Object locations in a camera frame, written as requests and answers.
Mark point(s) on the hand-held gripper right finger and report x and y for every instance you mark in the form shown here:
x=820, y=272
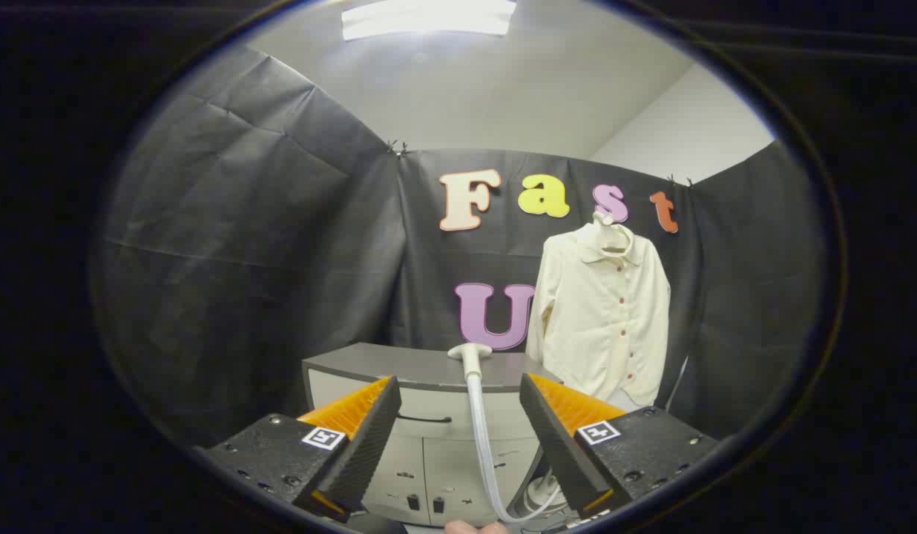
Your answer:
x=555, y=445

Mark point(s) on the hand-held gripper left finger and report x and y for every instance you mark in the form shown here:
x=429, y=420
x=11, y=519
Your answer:
x=366, y=445

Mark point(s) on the cream button shirt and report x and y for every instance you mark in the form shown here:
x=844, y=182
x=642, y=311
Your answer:
x=599, y=326

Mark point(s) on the white clothes hanger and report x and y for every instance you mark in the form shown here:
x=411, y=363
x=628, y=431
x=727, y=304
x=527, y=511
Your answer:
x=613, y=236

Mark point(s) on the grey cabinet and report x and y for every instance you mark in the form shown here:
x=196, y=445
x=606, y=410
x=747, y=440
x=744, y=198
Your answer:
x=399, y=367

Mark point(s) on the black backdrop cloth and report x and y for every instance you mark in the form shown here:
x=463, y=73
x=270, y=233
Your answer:
x=265, y=259

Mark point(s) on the ceiling light panel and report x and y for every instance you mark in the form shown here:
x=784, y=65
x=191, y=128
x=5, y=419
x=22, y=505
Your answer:
x=429, y=18

